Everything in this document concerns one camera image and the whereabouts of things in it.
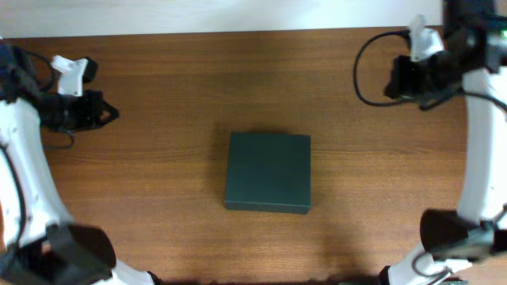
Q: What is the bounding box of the right black camera cable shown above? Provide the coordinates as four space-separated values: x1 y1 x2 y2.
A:
352 29 507 114

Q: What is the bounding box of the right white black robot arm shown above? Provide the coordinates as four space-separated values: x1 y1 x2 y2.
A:
379 1 506 284

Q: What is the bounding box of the dark green box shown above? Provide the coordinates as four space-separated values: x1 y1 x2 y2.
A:
224 132 311 215

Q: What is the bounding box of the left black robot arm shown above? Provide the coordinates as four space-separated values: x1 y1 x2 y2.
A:
1 43 158 284

